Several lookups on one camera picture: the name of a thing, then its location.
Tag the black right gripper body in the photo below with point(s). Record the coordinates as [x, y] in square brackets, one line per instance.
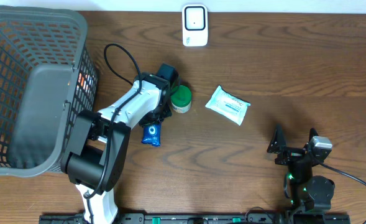
[291, 155]

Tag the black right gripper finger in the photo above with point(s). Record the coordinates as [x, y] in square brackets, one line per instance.
[278, 142]
[312, 133]

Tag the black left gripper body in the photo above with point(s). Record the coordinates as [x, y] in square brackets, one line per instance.
[158, 112]

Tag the blue Oreo cookie pack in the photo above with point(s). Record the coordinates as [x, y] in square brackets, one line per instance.
[151, 135]

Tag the green lid white jar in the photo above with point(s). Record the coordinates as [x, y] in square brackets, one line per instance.
[181, 99]

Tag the white teal wet wipes pack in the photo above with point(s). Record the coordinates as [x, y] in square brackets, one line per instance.
[228, 105]

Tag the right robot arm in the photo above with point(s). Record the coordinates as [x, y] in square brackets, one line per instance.
[310, 194]

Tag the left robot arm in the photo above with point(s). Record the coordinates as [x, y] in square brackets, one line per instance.
[95, 154]

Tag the white barcode scanner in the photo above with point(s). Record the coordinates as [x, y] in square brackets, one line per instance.
[195, 25]

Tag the grey plastic mesh basket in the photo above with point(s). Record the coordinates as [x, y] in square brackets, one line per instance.
[46, 79]

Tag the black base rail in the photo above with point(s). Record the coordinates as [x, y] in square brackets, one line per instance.
[260, 218]

